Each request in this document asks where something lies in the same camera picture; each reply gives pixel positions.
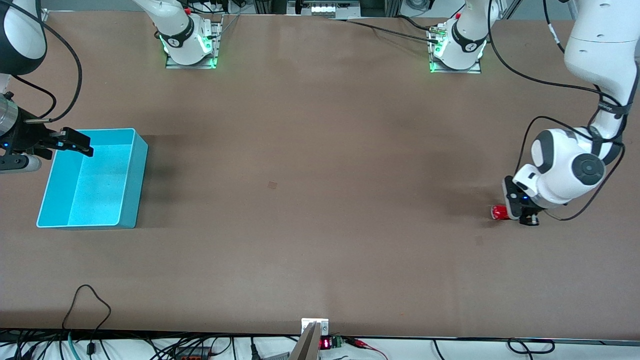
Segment blue plastic box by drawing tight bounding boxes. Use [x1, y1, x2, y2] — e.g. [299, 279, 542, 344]
[36, 128, 149, 230]

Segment black equipment with lit panel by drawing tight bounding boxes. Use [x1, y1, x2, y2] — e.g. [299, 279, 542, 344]
[287, 0, 362, 17]

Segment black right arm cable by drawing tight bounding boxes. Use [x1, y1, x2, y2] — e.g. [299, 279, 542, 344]
[0, 0, 83, 124]

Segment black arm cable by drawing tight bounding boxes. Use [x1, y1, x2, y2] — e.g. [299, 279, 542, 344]
[0, 0, 83, 124]
[487, 0, 627, 222]

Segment black coiled cable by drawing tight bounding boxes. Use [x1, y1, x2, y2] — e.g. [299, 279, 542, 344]
[507, 338, 556, 355]

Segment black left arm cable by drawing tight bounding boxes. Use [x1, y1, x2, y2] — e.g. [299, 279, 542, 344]
[487, 0, 627, 222]

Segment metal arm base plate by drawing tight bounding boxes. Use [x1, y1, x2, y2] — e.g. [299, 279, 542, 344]
[165, 14, 224, 70]
[428, 24, 484, 75]

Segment thin black looped cable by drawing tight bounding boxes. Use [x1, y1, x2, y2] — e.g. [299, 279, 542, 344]
[61, 284, 112, 357]

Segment red clip lead wires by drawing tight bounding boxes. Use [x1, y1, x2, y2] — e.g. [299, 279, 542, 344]
[344, 337, 389, 360]

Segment black cable across table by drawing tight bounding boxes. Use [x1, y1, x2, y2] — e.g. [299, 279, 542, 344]
[327, 14, 442, 44]

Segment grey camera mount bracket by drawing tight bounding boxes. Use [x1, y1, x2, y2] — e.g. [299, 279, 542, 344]
[301, 318, 330, 360]

